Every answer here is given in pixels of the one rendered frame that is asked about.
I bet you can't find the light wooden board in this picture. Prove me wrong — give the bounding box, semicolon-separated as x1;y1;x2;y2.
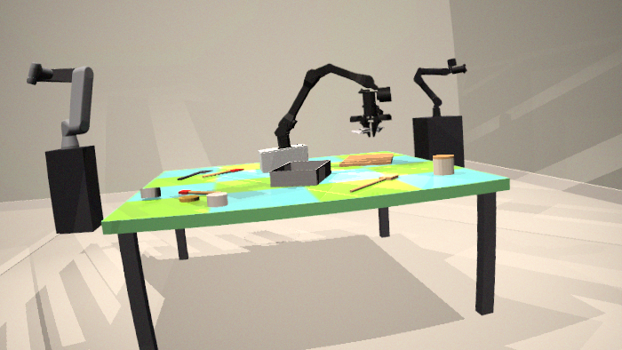
339;153;394;167

